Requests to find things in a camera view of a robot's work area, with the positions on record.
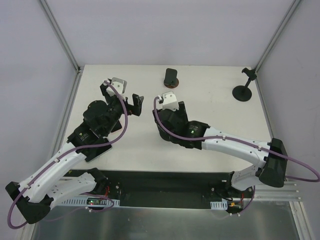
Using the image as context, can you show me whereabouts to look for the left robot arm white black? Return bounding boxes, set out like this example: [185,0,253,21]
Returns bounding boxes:
[5,77,144,230]

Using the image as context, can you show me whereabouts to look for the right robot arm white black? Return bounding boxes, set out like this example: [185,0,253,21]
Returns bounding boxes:
[152,101,287,198]

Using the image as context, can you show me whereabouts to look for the pink case phone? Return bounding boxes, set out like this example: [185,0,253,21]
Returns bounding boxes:
[111,120,122,133]

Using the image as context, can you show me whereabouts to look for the black stand with brown base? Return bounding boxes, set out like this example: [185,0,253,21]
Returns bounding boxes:
[163,68,179,89]

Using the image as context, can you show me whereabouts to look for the green case phone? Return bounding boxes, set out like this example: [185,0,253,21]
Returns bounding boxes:
[82,145,112,163]

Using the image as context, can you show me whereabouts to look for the black tall corner phone stand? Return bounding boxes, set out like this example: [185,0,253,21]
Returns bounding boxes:
[232,67,257,102]

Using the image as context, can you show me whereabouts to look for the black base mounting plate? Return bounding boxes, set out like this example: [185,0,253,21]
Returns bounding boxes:
[90,168,253,209]

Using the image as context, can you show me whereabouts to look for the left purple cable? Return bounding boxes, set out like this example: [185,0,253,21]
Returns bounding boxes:
[6,79,130,230]

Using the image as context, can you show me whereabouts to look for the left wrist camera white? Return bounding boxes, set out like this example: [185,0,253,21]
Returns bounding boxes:
[106,77,127,97]

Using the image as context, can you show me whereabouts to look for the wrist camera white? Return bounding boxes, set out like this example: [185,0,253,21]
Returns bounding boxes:
[158,91,179,111]
[106,77,127,97]

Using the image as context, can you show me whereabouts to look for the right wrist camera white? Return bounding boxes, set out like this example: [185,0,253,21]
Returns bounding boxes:
[158,91,179,111]

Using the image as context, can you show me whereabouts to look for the left aluminium frame post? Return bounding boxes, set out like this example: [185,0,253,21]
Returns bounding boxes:
[38,0,81,73]

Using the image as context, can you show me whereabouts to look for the aluminium frame post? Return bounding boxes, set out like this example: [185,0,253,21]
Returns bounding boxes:
[38,0,81,73]
[253,0,304,74]

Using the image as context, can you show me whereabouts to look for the right white cable duct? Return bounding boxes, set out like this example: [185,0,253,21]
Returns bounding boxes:
[210,200,228,211]

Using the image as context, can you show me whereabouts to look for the white cable duct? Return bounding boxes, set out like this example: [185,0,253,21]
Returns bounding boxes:
[210,200,228,211]
[60,196,120,208]

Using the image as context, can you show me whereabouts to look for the left white cable duct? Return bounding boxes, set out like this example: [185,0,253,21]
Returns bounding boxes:
[60,196,120,208]

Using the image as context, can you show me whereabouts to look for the right aluminium frame post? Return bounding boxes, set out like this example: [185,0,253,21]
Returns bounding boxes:
[253,0,304,74]

